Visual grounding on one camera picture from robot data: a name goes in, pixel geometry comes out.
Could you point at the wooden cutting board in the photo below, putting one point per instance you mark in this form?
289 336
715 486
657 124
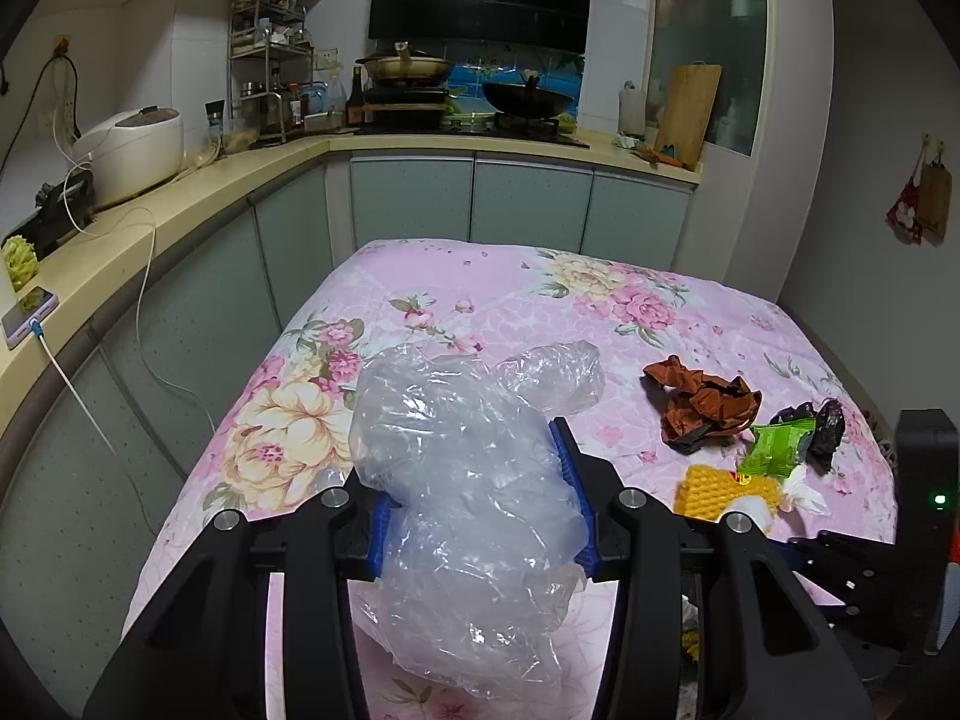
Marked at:
686 116

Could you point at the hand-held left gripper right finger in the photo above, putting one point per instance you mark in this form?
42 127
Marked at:
570 465

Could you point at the green snack wrapper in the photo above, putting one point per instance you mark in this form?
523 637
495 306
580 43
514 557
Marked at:
772 450

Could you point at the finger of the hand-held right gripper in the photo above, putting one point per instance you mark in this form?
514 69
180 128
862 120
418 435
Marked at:
862 645
840 562

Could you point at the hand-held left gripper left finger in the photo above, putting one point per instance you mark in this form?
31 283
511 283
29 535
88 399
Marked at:
382 532

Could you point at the kitchen base cabinets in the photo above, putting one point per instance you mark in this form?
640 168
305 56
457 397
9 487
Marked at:
412 202

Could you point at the brown paper bag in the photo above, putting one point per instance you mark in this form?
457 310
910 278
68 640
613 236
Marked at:
936 199

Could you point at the dark sauce bottle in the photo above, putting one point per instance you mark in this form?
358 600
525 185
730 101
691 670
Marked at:
355 101

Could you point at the yellow foam net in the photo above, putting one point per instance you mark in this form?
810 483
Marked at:
709 491

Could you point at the black cooktop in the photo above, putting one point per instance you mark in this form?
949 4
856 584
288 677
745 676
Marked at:
525 131

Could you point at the smartphone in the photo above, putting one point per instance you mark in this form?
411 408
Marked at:
26 315

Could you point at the black device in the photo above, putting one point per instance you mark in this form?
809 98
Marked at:
52 214

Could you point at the wall socket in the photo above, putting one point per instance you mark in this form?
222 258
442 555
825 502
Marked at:
64 101

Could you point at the brown plastic bag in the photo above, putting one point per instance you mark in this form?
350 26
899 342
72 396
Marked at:
705 401

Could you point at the black plastic bag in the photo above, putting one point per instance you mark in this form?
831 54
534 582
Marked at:
829 427

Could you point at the clear plastic bag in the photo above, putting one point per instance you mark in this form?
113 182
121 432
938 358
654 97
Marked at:
465 480

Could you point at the induction cooker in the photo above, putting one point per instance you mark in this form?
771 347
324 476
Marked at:
405 105

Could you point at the red hanging bag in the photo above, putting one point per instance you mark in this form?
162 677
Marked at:
904 214

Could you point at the metal spice rack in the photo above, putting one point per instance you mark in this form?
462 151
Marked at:
270 52

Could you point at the pale green foam net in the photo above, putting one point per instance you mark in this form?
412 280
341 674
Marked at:
19 262

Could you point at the clear plastic bottle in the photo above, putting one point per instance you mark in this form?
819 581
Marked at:
632 112

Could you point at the frosted glass panel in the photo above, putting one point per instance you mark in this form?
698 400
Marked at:
705 30

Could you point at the golden cooking pot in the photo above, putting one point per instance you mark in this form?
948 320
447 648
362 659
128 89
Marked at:
405 71

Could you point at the pink floral blanket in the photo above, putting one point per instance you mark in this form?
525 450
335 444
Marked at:
525 315

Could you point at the black wok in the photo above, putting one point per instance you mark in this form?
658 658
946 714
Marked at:
529 99

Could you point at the white rice cooker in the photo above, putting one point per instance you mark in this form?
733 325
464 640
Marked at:
127 157

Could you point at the white crumpled tissue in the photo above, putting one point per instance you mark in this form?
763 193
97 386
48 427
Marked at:
757 506
806 499

